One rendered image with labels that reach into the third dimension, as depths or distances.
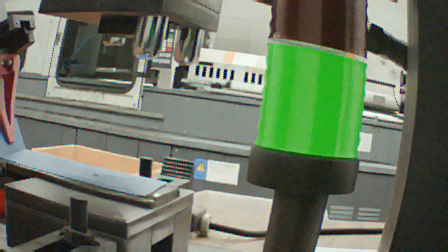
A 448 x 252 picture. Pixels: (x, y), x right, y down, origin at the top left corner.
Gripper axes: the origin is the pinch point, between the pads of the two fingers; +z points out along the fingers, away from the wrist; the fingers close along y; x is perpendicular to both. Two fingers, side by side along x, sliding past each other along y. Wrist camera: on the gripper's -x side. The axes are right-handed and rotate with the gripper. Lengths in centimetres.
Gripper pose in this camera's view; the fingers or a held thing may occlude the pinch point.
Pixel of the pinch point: (6, 135)
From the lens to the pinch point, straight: 62.1
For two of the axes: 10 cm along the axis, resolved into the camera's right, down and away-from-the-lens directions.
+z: 3.7, 9.3, 0.2
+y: 9.2, -3.6, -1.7
